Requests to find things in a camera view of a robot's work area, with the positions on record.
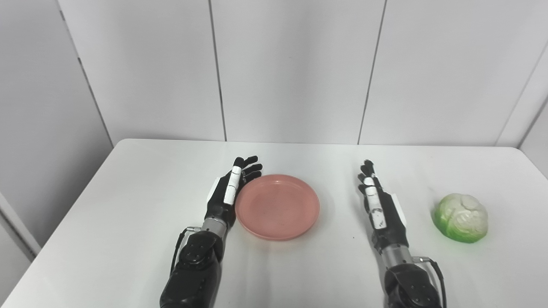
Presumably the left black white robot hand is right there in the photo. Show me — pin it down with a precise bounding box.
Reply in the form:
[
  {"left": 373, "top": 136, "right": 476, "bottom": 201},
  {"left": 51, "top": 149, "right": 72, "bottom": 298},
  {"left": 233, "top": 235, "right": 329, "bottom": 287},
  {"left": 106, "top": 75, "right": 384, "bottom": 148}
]
[{"left": 204, "top": 156, "right": 262, "bottom": 228}]

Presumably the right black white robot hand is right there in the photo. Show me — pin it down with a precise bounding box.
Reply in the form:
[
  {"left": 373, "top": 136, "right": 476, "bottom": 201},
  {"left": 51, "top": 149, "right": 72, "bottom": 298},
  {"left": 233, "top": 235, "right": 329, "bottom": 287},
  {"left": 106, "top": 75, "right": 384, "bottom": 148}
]
[{"left": 357, "top": 160, "right": 409, "bottom": 253}]

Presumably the pink round plate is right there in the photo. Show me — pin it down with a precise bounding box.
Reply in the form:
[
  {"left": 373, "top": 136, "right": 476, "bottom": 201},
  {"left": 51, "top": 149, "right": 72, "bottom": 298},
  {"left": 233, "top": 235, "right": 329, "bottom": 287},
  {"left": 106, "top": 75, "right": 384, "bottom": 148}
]
[{"left": 235, "top": 174, "right": 320, "bottom": 241}]

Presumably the green white cabbage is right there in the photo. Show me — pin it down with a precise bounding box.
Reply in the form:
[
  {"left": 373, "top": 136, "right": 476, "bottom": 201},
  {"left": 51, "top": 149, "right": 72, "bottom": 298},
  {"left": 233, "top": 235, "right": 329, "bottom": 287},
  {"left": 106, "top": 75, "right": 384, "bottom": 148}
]
[{"left": 433, "top": 193, "right": 489, "bottom": 243}]

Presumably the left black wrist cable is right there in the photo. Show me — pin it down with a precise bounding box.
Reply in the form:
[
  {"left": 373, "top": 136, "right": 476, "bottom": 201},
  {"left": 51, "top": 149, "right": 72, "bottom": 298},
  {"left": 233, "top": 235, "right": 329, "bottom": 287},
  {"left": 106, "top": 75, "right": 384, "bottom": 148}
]
[{"left": 170, "top": 226, "right": 202, "bottom": 274}]

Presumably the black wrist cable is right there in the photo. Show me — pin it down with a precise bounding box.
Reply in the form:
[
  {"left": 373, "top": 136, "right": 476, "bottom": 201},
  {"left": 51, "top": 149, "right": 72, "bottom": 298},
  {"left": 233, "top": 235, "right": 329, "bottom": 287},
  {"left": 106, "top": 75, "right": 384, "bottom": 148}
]
[
  {"left": 170, "top": 226, "right": 202, "bottom": 274},
  {"left": 414, "top": 256, "right": 447, "bottom": 308}
]

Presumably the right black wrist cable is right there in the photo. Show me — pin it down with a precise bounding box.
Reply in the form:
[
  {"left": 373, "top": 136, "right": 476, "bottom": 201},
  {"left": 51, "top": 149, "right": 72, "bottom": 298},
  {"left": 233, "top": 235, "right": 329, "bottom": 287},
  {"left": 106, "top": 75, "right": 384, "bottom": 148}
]
[{"left": 414, "top": 256, "right": 447, "bottom": 308}]

